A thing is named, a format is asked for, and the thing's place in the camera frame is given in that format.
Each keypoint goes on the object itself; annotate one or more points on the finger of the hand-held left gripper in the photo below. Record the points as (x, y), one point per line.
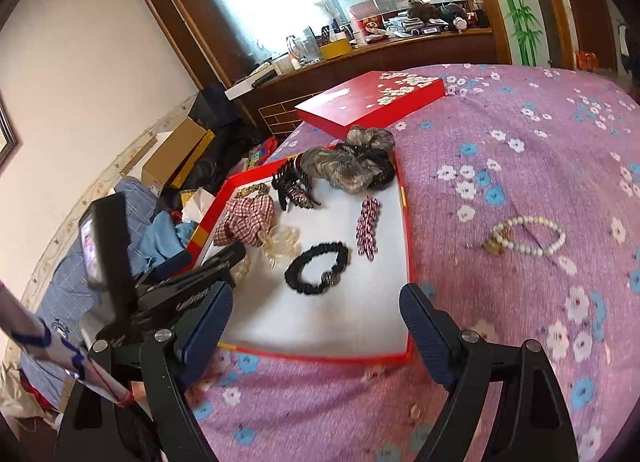
(222, 283)
(225, 257)

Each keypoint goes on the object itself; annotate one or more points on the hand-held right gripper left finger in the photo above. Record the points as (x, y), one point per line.
(210, 322)

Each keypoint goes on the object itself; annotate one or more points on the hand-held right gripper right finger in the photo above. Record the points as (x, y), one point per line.
(430, 332)

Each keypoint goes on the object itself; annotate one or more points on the red plaid scrunchie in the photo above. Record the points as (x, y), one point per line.
(247, 219)

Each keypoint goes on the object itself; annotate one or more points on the red box base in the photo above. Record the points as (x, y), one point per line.
(320, 312)

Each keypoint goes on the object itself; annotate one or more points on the grey ruffled scrunchie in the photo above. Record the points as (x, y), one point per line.
(340, 167)

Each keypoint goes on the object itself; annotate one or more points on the light blue cloth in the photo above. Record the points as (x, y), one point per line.
(165, 237)

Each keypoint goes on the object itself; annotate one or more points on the cream translucent scrunchie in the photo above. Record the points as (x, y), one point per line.
(282, 244)

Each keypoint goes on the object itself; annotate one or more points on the white tissue paper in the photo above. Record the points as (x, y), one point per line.
(197, 203)

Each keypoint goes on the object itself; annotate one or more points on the blue plaid cloth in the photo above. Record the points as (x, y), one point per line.
(65, 292)

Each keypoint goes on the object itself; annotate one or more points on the black scrunchie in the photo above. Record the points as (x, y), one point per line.
(292, 272)

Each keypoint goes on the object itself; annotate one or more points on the purple floral bedsheet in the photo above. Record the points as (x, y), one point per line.
(500, 342)

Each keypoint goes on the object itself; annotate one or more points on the leopard print hair clip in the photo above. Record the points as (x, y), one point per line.
(252, 190)

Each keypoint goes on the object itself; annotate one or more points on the black hair claw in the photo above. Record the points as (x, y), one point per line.
(290, 187)

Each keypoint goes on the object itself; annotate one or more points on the cardboard box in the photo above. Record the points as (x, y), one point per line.
(175, 157)

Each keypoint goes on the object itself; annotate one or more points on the red white hair clip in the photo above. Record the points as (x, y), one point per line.
(367, 227)

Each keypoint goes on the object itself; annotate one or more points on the dark framed picture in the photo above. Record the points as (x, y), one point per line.
(7, 134)

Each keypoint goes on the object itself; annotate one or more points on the long white box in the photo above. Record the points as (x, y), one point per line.
(250, 86)

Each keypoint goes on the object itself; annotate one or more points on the brown ruffled scrunchie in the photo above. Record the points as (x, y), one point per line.
(370, 137)

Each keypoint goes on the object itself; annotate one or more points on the red floral box lid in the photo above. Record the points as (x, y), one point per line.
(350, 102)

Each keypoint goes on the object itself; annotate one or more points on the yellow box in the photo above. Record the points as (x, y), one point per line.
(336, 49)

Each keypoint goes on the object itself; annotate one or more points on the wooden glass cabinet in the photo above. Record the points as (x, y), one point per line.
(210, 17)

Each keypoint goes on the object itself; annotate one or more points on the orange gift bag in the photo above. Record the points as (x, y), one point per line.
(586, 61)

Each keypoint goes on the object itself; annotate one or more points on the brown bag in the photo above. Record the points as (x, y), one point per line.
(421, 10)

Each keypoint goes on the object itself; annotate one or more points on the bamboo print glass panel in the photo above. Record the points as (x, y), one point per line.
(515, 2)

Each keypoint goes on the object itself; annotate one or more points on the wooden door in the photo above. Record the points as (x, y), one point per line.
(585, 7)

